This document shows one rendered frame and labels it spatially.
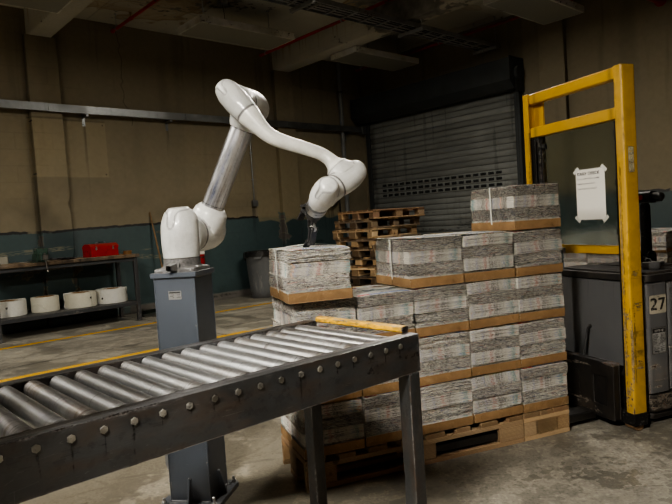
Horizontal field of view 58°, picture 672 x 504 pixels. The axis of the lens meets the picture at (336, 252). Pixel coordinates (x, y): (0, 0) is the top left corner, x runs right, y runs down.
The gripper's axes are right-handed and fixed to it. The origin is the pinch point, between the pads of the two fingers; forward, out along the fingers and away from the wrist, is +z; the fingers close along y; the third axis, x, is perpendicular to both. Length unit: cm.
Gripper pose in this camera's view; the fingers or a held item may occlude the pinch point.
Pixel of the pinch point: (303, 232)
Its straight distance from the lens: 270.8
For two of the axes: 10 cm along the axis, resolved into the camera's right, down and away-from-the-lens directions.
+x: 9.3, -0.8, 3.6
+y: 2.2, 9.0, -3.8
